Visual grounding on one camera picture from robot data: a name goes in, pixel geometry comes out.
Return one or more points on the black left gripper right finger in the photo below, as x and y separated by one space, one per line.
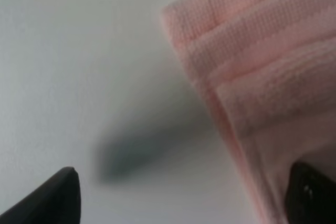
310 196

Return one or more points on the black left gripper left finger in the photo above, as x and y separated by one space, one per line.
57 200

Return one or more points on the pink towel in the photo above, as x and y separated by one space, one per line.
266 71

